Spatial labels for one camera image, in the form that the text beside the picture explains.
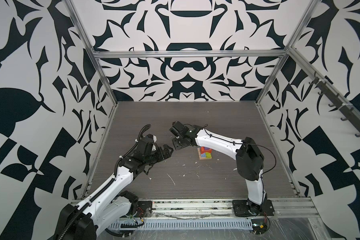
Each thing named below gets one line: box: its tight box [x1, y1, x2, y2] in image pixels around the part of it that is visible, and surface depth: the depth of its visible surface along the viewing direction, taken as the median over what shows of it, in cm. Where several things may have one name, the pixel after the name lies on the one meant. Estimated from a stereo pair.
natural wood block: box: [197, 147, 212, 160], surface depth 93 cm
